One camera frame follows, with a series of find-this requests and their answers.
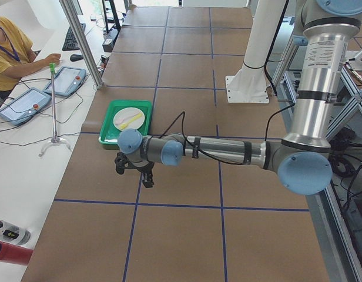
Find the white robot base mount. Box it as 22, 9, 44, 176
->
226, 0, 288, 104

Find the black computer mouse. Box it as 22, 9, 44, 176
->
69, 54, 83, 62

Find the white round plate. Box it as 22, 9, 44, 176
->
113, 107, 145, 130

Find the green plastic tray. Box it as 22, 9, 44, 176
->
99, 100, 152, 149

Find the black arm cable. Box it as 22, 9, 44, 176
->
159, 0, 296, 165

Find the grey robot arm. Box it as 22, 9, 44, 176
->
115, 1, 362, 195

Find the yellow plastic spoon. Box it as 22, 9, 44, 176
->
118, 113, 142, 130

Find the aluminium frame rail structure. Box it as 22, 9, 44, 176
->
274, 29, 362, 281

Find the person in yellow shirt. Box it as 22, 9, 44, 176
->
0, 16, 61, 100

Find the pink plastic spoon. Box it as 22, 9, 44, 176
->
113, 111, 140, 125

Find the teach pendant tablet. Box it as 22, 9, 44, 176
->
0, 88, 51, 125
54, 66, 86, 98

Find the far teach pendant tablet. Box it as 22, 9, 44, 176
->
54, 66, 86, 98

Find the near teach pendant tablet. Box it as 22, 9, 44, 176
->
0, 88, 51, 125

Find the black keyboard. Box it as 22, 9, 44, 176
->
62, 27, 79, 51

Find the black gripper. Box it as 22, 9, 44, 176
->
115, 152, 154, 188

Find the metal stand with green tip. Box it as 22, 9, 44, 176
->
38, 63, 71, 157

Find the aluminium frame post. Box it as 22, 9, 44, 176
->
59, 0, 103, 89

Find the red cylinder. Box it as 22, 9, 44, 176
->
0, 241, 33, 266

